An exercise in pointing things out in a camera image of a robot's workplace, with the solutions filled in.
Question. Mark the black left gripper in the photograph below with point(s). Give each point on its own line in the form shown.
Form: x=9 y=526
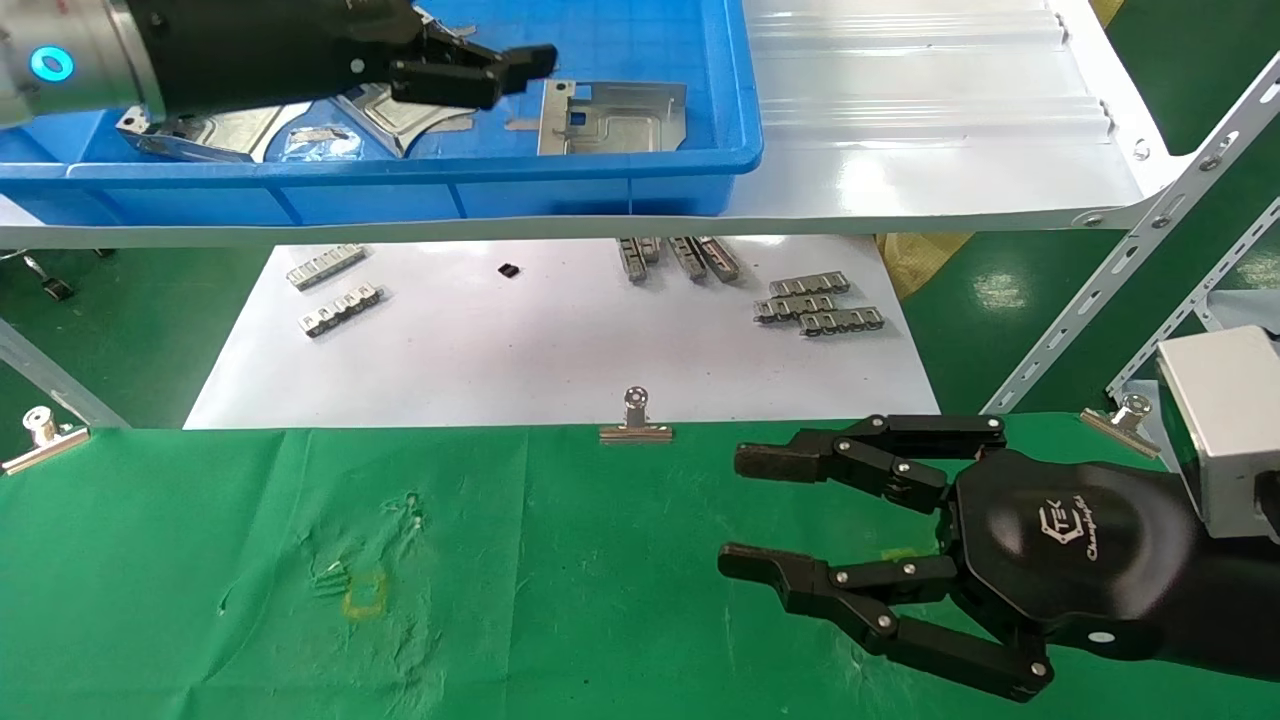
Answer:
x=270 y=50

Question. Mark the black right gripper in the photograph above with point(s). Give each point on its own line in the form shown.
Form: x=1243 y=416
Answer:
x=1070 y=550

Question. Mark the bent sheet metal part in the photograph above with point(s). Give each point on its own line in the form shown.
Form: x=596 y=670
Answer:
x=220 y=135
x=400 y=118

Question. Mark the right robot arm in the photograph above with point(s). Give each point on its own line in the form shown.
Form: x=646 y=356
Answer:
x=1245 y=600

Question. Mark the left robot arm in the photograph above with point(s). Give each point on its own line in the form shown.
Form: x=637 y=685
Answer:
x=70 y=60

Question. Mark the blue plastic bin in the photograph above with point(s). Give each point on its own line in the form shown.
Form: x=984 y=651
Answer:
x=420 y=190

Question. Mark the small clear plastic bag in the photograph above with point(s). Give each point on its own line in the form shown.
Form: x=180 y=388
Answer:
x=325 y=148

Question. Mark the flat sheet metal part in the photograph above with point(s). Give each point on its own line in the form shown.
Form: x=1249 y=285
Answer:
x=620 y=120

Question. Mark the silver binder clip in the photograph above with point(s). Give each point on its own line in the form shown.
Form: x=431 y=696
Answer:
x=45 y=445
x=1125 y=425
x=636 y=430

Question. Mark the yellow woven bag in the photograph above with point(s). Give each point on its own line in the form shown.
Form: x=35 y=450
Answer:
x=925 y=262

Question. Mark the white paper sheet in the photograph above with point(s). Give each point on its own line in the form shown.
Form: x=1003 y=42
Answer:
x=560 y=350

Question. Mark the green table cloth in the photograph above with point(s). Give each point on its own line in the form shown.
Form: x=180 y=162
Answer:
x=500 y=580

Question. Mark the white slotted angle bar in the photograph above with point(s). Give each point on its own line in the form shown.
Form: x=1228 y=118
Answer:
x=1130 y=250
x=1190 y=310

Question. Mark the white metal shelf board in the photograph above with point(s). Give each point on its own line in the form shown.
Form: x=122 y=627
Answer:
x=930 y=130

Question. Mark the black caster wheel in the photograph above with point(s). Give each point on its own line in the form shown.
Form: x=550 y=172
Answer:
x=55 y=285

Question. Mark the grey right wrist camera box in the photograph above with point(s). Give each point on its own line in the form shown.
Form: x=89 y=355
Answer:
x=1225 y=430

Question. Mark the grey metal frame leg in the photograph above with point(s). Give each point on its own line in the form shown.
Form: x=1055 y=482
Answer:
x=60 y=385

